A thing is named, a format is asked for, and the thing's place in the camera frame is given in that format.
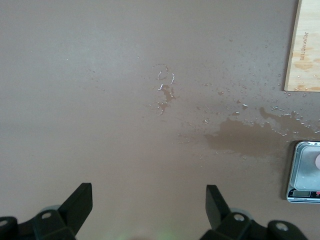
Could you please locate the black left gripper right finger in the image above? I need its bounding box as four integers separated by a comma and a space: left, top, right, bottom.
205, 184, 307, 240

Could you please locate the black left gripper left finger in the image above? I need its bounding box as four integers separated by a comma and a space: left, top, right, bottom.
0, 182, 93, 240

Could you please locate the silver digital kitchen scale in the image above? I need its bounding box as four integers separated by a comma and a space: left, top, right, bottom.
285, 141, 320, 204

